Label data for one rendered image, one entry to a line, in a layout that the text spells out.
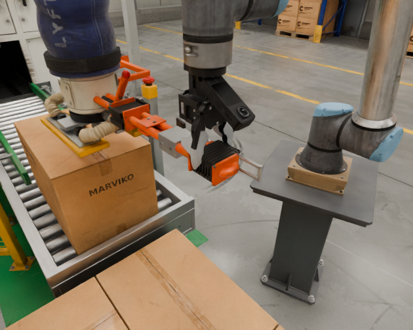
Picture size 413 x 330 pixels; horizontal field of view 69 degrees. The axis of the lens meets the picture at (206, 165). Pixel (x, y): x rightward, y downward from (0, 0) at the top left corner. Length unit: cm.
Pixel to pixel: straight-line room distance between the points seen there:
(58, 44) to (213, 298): 97
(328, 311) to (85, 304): 126
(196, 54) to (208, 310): 90
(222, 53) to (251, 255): 165
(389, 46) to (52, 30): 99
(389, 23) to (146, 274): 119
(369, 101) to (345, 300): 119
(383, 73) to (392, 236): 155
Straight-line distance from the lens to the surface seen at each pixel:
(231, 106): 55
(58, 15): 98
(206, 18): 53
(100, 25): 100
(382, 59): 114
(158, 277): 127
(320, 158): 138
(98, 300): 127
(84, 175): 120
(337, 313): 194
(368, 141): 126
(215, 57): 55
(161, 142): 74
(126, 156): 124
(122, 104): 93
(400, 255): 239
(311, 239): 161
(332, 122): 133
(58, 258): 145
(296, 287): 191
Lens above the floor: 156
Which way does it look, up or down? 33 degrees down
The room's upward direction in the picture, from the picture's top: straight up
